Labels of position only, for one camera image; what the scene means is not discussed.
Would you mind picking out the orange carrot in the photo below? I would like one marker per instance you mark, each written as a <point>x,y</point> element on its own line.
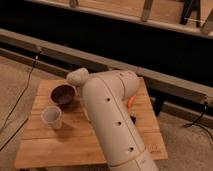
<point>131,101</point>

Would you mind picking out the white plastic cup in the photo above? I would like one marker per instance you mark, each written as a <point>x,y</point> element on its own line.
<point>52,116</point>

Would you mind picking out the black rectangular device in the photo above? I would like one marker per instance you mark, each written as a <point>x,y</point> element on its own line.
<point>133,118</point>

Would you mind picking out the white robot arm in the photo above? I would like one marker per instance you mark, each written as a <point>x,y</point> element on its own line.
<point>103,94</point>

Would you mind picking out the purple bowl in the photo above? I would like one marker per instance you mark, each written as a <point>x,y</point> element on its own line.
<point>62,95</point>

